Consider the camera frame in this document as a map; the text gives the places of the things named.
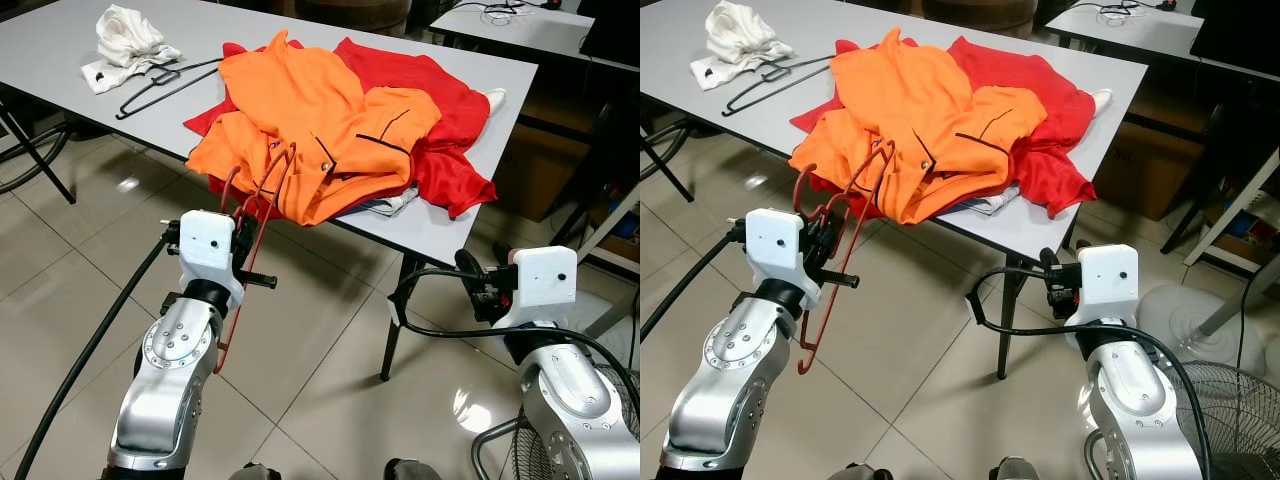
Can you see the orange polo shirt black trim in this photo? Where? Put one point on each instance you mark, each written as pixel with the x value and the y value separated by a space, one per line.
pixel 300 110
pixel 910 110

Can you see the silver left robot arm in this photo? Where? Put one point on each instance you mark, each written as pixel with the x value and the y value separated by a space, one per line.
pixel 170 380
pixel 725 385

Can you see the brown cardboard box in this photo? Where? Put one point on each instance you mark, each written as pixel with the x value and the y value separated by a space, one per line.
pixel 530 170
pixel 1145 170

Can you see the red jersey navy collar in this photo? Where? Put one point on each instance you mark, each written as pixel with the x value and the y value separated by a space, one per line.
pixel 450 120
pixel 208 115
pixel 815 112
pixel 1050 120

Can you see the black floor fan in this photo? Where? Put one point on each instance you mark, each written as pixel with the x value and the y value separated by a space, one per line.
pixel 1240 420
pixel 520 455

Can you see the robot right leg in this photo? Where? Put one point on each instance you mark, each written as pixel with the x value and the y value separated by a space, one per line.
pixel 1018 470
pixel 412 470

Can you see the robot leg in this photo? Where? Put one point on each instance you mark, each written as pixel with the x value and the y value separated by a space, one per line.
pixel 412 470
pixel 255 472
pixel 1018 470
pixel 865 472

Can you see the robot left leg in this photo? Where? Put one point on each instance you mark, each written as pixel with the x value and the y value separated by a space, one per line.
pixel 865 472
pixel 255 472

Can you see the white crumpled garment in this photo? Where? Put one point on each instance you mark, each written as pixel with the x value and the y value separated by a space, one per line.
pixel 740 38
pixel 130 40

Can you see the grey background table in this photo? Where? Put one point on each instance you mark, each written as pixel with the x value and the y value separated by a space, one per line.
pixel 1130 25
pixel 520 25

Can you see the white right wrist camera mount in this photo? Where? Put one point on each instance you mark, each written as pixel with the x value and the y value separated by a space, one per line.
pixel 540 280
pixel 1105 280

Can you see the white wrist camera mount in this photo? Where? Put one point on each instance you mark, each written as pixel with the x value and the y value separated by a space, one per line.
pixel 775 245
pixel 205 245
pixel 1105 280
pixel 540 280

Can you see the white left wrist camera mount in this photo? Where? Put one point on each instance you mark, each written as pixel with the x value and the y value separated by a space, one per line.
pixel 775 245
pixel 205 245

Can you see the white pedestal fan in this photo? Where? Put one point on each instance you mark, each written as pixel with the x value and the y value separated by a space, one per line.
pixel 610 320
pixel 1195 320

